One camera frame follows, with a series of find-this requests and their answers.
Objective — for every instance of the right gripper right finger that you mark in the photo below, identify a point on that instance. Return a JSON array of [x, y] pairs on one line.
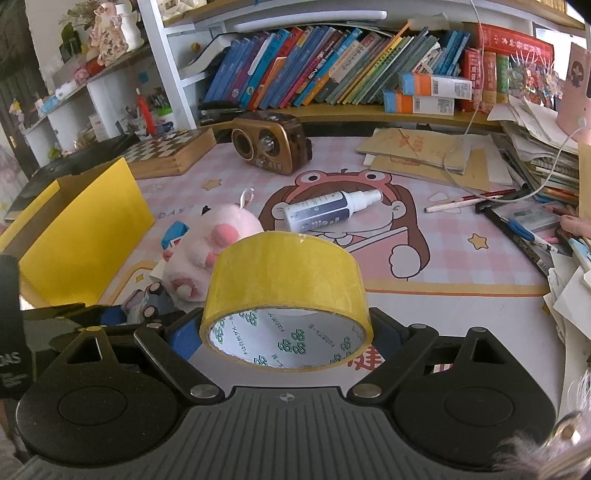
[[404, 349]]

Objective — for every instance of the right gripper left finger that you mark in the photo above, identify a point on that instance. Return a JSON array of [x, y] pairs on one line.
[[169, 349]]

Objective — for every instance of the grey toy car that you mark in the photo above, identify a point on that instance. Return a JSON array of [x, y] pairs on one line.
[[148, 304]]

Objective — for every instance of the pink plush pig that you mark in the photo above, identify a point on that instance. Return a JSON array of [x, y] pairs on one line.
[[189, 263]]

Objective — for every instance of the yellow tape roll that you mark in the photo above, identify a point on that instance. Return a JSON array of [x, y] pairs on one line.
[[286, 302]]

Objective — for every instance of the white spray bottle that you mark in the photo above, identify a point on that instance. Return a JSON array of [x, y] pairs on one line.
[[318, 212]]

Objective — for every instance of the yellow cardboard box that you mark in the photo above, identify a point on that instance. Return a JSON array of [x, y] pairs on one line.
[[71, 241]]

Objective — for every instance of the blue crumpled wrapper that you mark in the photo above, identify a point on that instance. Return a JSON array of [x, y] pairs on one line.
[[174, 232]]

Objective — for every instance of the pink white pen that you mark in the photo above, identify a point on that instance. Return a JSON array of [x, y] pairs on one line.
[[466, 201]]

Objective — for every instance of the wooden chess board box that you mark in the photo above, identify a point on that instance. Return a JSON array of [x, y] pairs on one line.
[[170, 155]]

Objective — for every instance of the black Yamaha keyboard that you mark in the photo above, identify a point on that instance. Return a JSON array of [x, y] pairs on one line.
[[74, 164]]

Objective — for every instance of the brown kraft paper sheets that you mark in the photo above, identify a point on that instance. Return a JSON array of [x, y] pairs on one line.
[[473, 161]]

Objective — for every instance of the white green lid jar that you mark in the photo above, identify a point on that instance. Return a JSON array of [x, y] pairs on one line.
[[165, 121]]

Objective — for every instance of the brown retro radio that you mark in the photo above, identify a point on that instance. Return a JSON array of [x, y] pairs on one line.
[[271, 141]]

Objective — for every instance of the red bottle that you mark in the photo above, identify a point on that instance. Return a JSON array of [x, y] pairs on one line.
[[145, 113]]

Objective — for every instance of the black stapler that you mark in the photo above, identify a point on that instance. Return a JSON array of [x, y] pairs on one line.
[[218, 111]]

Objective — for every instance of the orange white carton lower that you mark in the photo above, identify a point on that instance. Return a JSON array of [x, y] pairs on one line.
[[396, 102]]

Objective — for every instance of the orange white carton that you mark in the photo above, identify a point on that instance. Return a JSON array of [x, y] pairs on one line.
[[396, 102], [437, 86]]

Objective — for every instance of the pile of papers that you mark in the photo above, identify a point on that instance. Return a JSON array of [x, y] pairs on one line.
[[545, 144]]

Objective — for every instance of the orange white carton upper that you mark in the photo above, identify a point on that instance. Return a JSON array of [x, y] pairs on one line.
[[437, 86]]

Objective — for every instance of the white bookshelf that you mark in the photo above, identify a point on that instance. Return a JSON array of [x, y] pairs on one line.
[[324, 62]]

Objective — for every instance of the pink phone stand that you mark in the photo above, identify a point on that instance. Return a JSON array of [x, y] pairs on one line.
[[574, 109]]

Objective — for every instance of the pink pig ornament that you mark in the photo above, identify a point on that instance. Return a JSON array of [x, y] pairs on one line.
[[115, 31]]

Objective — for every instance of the red thick book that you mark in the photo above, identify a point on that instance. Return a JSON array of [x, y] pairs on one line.
[[509, 42]]

